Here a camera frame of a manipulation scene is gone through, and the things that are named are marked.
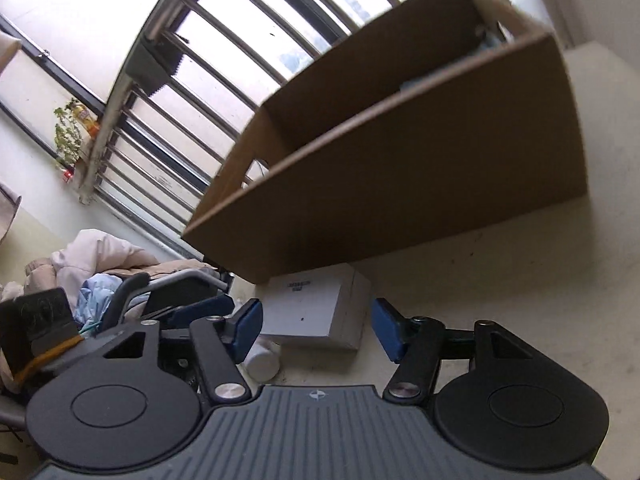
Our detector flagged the metal window railing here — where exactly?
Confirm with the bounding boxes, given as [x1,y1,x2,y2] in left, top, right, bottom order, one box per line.
[0,0,532,261]

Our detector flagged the green potted plant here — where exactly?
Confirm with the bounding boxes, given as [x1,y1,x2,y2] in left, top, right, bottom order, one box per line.
[53,99,84,167]

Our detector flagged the wheelchair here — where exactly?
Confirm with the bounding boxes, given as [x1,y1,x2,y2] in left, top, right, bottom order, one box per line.
[73,266,234,336]

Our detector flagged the brown cardboard box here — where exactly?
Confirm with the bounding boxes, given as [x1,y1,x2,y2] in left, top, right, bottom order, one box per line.
[183,0,588,284]

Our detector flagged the white rectangular box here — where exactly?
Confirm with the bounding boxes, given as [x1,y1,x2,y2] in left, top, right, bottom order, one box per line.
[260,263,371,350]

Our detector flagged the orange bottle on sill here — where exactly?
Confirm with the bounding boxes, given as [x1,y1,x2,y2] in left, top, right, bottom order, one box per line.
[70,101,100,139]

